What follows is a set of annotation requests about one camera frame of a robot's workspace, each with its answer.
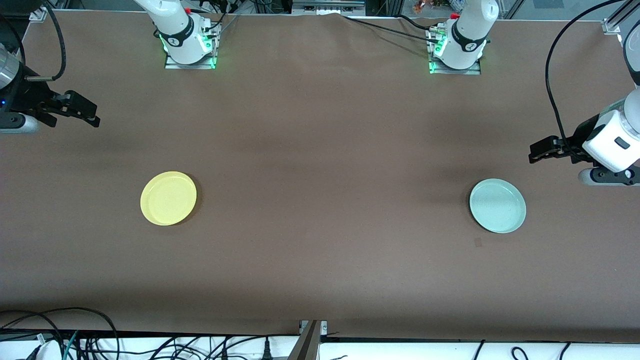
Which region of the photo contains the pale green round plate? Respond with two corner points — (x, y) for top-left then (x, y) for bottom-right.
(469, 178), (527, 234)

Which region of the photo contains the yellow round plate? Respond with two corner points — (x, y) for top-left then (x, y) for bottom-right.
(140, 171), (198, 227)

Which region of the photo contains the brown table cover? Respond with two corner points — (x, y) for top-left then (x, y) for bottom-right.
(0, 10), (640, 346)

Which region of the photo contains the white board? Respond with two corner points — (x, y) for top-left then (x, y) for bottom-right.
(0, 335), (640, 360)

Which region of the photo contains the silver metal box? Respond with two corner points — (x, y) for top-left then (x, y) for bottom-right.
(292, 0), (366, 16)

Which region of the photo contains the aluminium profile bar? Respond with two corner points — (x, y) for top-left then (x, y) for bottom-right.
(287, 320), (328, 360)

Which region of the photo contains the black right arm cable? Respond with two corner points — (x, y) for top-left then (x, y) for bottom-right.
(25, 0), (67, 82)

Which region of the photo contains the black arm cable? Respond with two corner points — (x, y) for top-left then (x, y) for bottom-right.
(545, 0), (626, 163)
(25, 0), (67, 82)

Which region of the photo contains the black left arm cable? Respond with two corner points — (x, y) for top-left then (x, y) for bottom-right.
(545, 0), (626, 163)

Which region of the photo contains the aluminium corner frame bracket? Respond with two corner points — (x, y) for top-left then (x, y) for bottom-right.
(602, 0), (640, 36)
(29, 0), (57, 23)

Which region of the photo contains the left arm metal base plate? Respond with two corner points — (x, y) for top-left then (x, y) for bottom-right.
(429, 25), (482, 76)

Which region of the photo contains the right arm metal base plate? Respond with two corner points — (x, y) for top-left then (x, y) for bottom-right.
(165, 20), (221, 70)

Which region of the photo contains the short black cable on table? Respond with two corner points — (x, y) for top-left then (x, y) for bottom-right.
(397, 14), (441, 32)

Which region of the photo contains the large black cable loop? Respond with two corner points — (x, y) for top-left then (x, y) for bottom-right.
(0, 307), (120, 360)

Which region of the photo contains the long black cable on table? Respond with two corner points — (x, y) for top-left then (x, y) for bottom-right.
(342, 14), (446, 43)

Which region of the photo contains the teal cable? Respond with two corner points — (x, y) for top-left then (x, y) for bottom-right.
(63, 330), (80, 360)

